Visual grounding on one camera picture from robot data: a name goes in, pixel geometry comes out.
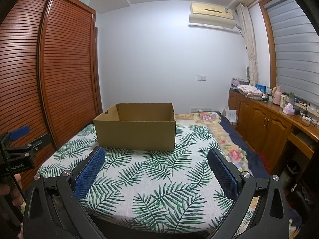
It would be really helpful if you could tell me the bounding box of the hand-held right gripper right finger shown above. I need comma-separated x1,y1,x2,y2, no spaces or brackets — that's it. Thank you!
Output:
207,148,291,239

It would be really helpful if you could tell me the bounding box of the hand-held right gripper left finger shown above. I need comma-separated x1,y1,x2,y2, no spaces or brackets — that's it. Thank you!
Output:
23,146,106,239

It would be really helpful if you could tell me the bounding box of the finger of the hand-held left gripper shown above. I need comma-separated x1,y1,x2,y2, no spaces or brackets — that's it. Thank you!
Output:
0,125,31,143
24,133,51,153

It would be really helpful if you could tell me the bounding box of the brown cardboard box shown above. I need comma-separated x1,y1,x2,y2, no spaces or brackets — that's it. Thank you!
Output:
93,102,177,152

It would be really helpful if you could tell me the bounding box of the person's left hand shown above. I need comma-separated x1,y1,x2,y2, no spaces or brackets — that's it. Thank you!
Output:
0,174,24,208

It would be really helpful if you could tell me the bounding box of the floral blanket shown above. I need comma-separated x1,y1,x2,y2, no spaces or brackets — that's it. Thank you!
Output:
174,111,253,178

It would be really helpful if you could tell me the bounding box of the dark blue blanket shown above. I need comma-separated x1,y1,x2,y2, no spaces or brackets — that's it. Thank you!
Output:
216,112,273,180

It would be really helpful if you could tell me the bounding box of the white paper bag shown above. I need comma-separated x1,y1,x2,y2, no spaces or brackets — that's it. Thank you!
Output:
222,109,237,125

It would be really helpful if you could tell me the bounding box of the green leaf print cloth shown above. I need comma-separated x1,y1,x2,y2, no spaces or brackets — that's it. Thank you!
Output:
37,123,273,235

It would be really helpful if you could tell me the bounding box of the wooden cabinet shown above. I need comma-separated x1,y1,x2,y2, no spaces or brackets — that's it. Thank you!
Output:
228,90,319,173

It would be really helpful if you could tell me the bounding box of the wooden louvered wardrobe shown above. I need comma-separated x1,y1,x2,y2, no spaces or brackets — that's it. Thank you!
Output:
0,0,103,188

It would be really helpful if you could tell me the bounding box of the dark trash bin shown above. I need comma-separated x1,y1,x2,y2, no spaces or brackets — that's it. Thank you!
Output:
285,159,301,189

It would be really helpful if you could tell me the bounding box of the folded floral cloth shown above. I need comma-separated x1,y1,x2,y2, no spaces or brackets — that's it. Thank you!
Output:
236,84,265,98

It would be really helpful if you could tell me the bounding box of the purple wrapped pack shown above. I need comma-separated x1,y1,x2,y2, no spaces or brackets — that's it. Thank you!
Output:
231,78,250,89

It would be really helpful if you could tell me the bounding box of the pink thermos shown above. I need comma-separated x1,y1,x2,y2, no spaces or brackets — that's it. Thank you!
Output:
271,85,284,105

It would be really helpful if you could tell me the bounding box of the cream curtain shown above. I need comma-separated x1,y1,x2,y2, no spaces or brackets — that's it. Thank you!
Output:
235,3,260,87

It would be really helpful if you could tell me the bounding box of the white wall air conditioner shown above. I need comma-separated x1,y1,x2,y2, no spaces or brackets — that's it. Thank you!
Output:
188,2,236,33

